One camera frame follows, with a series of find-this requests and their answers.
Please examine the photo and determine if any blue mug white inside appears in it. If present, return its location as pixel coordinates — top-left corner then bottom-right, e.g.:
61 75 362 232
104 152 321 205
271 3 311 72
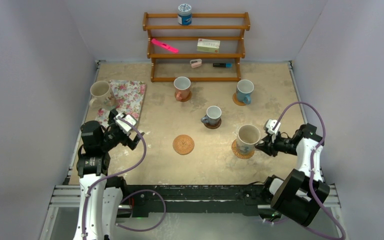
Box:
236 79 255 105

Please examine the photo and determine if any small grey mug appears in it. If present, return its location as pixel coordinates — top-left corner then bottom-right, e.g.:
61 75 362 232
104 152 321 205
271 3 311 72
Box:
200 105 222 126

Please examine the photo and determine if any brown orange mug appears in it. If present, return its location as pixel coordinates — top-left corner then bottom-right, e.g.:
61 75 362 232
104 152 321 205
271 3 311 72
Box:
173 76 191 102

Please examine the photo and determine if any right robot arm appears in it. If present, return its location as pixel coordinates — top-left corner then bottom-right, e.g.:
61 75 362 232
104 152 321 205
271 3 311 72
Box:
255 119 330 227

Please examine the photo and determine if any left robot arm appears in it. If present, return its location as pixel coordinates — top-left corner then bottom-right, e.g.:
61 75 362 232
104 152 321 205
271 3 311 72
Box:
73 109 143 240

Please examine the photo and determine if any woven rattan coaster right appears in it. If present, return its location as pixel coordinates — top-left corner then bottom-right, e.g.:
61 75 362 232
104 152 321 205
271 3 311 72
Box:
231 140 255 159

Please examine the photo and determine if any woven rattan coaster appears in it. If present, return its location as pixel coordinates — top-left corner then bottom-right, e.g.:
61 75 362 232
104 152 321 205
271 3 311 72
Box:
231 140 255 159
172 134 195 155

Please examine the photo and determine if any light wooden coaster right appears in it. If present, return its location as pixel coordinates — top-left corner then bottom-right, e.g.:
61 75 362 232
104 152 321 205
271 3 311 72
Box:
232 93 247 106

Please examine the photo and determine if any light wooden coaster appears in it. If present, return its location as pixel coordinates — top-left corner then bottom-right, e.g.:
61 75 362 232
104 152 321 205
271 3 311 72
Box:
232 93 247 106
174 90 192 102

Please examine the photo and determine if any woven rattan coaster left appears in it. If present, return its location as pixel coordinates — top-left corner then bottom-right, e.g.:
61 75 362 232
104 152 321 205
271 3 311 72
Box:
172 134 195 155

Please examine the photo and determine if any dark brown wooden coaster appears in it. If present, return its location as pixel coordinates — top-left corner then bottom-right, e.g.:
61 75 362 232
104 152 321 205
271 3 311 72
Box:
204 119 222 129

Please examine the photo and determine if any light wooden coaster left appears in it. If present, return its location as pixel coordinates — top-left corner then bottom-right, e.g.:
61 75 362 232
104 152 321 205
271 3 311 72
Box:
174 90 192 102

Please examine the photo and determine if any beige floral mug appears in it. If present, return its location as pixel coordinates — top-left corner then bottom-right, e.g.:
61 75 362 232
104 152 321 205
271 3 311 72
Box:
89 81 117 110

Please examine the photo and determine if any floral serving tray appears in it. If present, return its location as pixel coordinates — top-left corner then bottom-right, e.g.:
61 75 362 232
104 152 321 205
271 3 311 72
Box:
93 79 147 127

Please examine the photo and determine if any black blue marker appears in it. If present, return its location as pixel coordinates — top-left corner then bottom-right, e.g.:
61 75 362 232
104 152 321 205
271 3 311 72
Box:
212 62 233 68

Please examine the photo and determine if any pink marker pen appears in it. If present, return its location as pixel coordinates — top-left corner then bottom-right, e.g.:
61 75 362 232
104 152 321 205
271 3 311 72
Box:
150 38 179 54

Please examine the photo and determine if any pink tape dispenser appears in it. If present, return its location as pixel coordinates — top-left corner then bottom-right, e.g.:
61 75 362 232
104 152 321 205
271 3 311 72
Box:
189 59 202 69

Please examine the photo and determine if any wooden three-tier shelf rack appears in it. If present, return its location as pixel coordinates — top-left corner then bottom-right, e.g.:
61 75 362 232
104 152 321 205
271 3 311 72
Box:
142 12 251 82

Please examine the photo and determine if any green white small box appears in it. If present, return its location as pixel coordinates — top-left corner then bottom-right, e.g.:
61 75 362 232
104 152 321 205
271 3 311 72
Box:
196 38 221 54

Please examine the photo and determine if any blue-lidded white jar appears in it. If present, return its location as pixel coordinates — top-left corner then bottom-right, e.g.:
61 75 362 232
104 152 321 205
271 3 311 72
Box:
177 3 192 26

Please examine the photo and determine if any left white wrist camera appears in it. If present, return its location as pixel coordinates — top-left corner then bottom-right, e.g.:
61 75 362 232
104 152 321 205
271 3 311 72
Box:
114 112 138 135

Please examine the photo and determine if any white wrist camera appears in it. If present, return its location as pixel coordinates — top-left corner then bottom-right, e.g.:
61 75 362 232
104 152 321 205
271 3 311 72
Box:
114 112 138 135
264 119 281 135

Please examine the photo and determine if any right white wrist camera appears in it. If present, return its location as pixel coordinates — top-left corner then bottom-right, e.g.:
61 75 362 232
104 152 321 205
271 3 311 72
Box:
264 119 281 135

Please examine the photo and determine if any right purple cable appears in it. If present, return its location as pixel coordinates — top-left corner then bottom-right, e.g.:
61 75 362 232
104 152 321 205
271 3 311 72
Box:
263 101 347 240

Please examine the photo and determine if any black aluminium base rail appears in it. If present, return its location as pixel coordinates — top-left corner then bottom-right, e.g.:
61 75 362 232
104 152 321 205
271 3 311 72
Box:
119 184 274 218

